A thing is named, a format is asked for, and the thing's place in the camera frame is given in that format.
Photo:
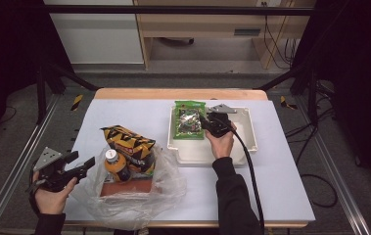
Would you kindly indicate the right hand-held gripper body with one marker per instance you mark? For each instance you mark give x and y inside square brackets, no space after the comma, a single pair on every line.
[219,125]

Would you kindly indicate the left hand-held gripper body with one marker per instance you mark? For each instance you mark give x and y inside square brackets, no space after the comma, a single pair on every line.
[51,173]

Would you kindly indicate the green snack packet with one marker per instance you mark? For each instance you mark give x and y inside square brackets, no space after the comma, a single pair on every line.
[188,120]

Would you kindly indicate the white plastic bin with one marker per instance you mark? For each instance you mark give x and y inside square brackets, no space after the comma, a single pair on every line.
[245,130]

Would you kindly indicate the red-brown box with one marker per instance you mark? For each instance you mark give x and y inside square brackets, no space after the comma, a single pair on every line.
[127,187]

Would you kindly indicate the black yellow chips bag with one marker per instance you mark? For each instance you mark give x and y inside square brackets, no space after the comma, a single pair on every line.
[130,147]

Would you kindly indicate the clear plastic bag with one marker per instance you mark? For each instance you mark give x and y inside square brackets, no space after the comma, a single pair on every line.
[134,209]

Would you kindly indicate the person's right hand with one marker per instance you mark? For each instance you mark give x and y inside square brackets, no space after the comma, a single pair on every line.
[220,145]

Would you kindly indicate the person's left hand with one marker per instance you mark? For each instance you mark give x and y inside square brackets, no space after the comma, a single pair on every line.
[51,199]

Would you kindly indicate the orange juice bottle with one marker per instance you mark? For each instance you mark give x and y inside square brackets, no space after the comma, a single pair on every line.
[117,166]

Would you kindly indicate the wooden table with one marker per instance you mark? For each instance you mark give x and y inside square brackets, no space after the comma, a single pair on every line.
[179,94]

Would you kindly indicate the yellow black tape marker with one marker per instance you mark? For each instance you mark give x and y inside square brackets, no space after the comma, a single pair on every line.
[77,102]
[286,103]

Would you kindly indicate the white table mat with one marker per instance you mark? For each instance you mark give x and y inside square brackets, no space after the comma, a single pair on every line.
[124,112]

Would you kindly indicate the wooden desk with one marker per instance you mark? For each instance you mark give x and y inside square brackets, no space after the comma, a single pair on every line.
[206,24]

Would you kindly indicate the white cabinet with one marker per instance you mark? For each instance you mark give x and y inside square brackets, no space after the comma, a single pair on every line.
[98,36]

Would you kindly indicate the black curtain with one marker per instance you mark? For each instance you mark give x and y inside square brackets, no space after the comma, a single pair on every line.
[359,81]
[7,49]

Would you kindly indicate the aluminium rail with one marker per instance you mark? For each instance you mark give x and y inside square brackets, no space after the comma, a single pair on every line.
[20,156]
[333,163]

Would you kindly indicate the black frame strut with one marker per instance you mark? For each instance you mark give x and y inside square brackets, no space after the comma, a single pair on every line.
[312,94]
[41,91]

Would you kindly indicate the black frame crossbar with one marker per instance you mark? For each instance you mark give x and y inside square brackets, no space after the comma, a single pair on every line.
[173,10]

